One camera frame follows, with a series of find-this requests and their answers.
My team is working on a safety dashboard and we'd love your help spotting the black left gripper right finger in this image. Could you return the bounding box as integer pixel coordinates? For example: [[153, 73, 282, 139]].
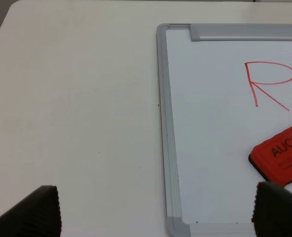
[[251, 182, 292, 237]]

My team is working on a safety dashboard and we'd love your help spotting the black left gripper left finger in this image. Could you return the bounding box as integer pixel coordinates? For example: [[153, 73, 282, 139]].
[[0, 185, 62, 237]]

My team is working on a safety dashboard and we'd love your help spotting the red whiteboard eraser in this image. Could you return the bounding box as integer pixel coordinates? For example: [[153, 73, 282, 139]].
[[249, 126, 292, 187]]

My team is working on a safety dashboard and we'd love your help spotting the white board with grey frame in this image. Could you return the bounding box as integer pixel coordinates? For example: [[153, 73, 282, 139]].
[[157, 23, 292, 237]]

